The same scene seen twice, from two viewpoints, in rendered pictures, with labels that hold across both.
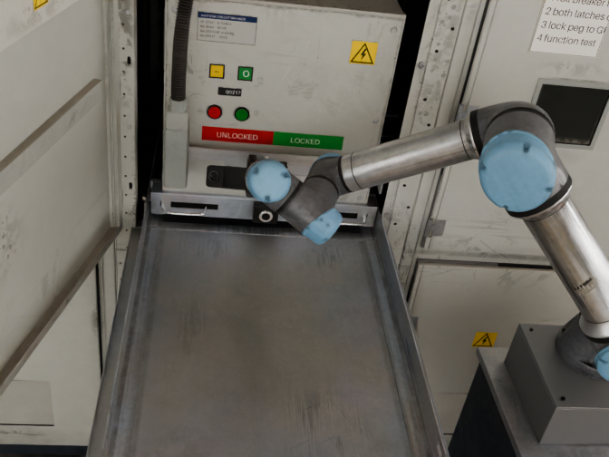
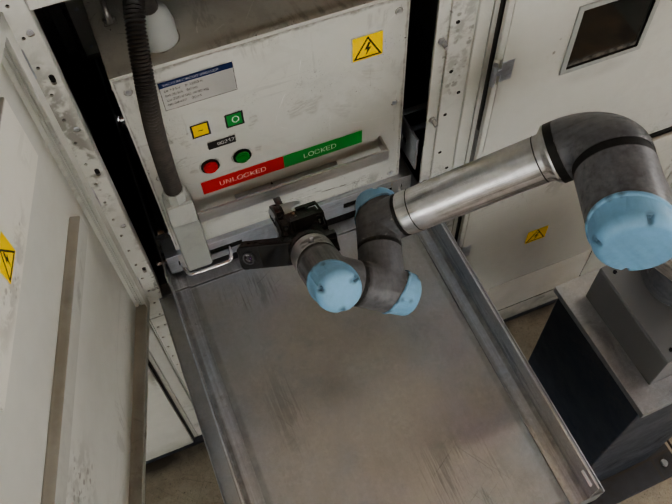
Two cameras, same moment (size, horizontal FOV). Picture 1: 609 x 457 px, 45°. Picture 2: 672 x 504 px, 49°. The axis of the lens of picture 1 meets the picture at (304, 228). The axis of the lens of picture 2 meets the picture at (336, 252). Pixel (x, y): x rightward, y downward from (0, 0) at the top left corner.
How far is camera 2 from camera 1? 67 cm
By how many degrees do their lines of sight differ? 24
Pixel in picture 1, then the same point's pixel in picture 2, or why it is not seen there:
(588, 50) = not seen: outside the picture
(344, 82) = (352, 82)
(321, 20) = (310, 34)
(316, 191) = (385, 265)
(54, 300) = (131, 437)
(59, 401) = not seen: hidden behind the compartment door
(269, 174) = (337, 287)
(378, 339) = (471, 345)
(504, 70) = (540, 14)
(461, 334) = (514, 239)
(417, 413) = (543, 427)
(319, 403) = (448, 454)
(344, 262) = not seen: hidden behind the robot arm
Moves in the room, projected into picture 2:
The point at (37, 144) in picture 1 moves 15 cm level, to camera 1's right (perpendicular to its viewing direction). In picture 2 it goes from (69, 373) to (177, 349)
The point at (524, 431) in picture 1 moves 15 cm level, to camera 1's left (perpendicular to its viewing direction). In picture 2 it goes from (631, 375) to (561, 391)
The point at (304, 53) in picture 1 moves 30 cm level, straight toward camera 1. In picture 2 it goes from (299, 74) to (347, 216)
